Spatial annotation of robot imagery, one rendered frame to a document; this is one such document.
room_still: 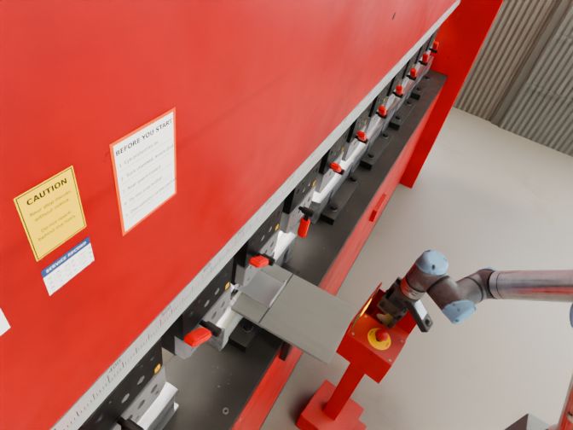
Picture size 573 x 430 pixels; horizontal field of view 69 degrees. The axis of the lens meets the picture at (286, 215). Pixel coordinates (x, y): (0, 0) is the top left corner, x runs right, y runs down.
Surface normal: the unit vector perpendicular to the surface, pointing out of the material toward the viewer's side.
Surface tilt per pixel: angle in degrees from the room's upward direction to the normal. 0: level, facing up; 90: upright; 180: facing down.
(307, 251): 0
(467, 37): 90
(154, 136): 90
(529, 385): 0
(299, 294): 0
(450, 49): 90
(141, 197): 90
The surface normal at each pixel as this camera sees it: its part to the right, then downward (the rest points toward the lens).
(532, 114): -0.50, 0.54
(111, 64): 0.87, 0.44
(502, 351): 0.17, -0.71
